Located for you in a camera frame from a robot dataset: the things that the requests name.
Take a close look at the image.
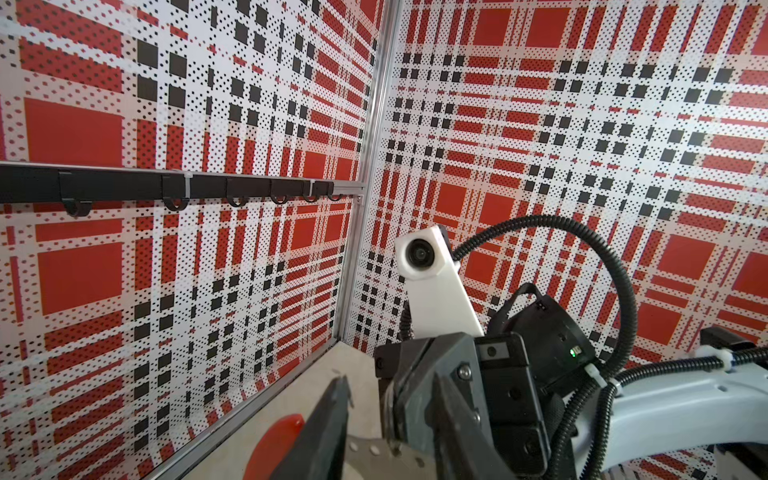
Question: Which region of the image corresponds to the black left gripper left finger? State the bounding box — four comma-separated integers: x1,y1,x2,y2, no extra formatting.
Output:
270,376,350,479

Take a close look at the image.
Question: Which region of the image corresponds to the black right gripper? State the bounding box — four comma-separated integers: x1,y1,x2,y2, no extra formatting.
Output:
374,283,596,478

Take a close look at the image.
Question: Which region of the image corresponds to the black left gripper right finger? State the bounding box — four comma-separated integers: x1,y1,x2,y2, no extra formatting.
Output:
432,375,516,479

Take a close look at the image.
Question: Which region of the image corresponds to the red-handled key organizer ring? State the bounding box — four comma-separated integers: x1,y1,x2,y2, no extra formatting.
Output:
242,413,439,480

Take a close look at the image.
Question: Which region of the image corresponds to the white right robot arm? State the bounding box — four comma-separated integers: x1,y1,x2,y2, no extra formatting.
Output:
374,295,767,479

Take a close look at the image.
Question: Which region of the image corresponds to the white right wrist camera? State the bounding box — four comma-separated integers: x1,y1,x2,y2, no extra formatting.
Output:
395,225,484,339

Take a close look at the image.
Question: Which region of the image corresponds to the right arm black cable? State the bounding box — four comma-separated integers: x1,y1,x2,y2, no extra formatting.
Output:
449,214,768,480

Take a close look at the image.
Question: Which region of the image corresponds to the black hook rail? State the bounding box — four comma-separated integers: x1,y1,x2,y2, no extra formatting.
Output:
1,162,363,218

